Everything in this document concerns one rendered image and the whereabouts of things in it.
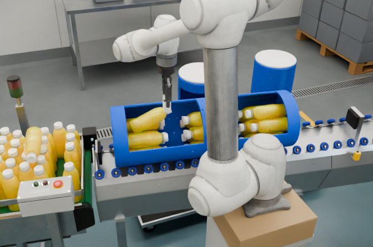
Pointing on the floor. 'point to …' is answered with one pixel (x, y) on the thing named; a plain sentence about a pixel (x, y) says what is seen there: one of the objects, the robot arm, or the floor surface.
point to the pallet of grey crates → (340, 15)
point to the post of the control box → (55, 230)
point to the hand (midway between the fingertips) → (166, 104)
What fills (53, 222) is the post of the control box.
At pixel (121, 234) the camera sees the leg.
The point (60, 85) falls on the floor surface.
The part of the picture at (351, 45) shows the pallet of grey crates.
